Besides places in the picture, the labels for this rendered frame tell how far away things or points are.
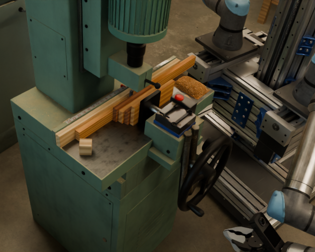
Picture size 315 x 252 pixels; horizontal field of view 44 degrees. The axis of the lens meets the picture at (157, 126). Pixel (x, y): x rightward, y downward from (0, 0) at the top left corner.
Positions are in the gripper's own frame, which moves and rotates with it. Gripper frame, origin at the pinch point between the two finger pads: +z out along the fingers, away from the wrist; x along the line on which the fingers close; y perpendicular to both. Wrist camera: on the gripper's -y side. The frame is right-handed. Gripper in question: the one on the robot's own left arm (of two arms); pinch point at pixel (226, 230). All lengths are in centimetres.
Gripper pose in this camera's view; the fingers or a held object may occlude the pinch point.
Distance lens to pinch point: 124.3
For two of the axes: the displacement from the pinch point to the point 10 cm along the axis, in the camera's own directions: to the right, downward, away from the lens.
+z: -7.2, -0.7, 6.9
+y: 2.9, 8.7, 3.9
